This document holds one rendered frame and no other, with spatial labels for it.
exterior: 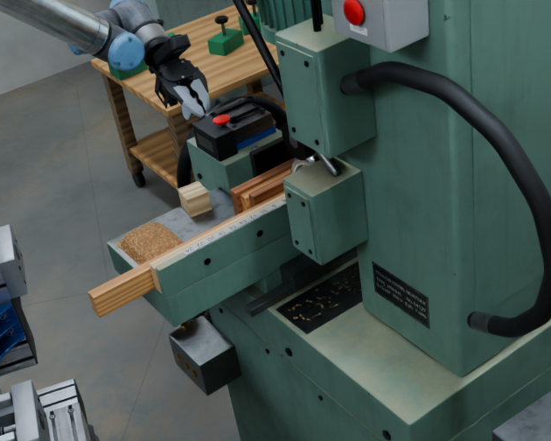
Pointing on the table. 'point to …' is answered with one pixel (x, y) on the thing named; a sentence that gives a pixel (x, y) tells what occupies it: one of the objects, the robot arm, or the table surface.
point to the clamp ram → (268, 156)
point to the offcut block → (194, 199)
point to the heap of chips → (148, 241)
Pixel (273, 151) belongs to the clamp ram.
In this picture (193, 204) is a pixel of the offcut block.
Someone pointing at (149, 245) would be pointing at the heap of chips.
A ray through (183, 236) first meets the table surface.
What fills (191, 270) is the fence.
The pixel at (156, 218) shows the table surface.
